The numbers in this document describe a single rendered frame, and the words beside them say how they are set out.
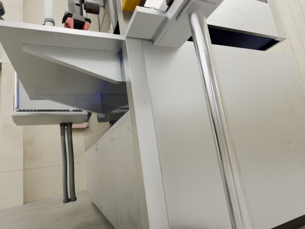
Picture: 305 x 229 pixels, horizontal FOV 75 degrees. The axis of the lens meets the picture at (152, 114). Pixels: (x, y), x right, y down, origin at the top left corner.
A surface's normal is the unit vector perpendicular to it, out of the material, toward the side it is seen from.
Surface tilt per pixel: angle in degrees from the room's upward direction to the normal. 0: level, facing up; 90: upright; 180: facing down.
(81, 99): 90
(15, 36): 180
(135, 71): 90
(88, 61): 90
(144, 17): 180
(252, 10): 90
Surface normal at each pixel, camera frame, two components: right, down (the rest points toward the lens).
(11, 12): 0.58, -0.25
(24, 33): 0.14, 0.97
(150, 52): 0.39, -0.25
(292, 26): -0.80, -0.01
